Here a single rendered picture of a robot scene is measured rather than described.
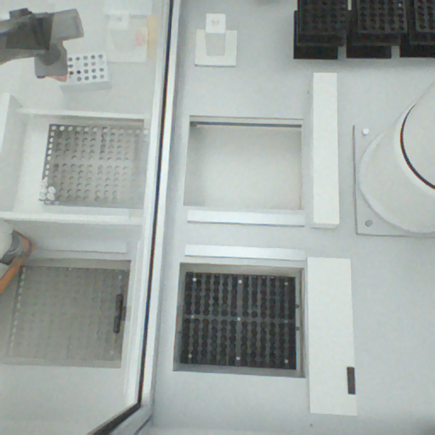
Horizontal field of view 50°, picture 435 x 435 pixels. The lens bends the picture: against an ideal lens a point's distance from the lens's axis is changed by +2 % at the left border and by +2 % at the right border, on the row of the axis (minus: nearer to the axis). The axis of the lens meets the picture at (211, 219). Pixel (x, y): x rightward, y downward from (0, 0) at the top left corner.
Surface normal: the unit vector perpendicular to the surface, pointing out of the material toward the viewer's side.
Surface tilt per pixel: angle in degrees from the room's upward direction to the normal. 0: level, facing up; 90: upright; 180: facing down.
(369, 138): 0
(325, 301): 0
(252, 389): 0
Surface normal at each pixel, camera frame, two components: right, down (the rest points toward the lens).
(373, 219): -0.02, -0.25
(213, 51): -0.04, 0.97
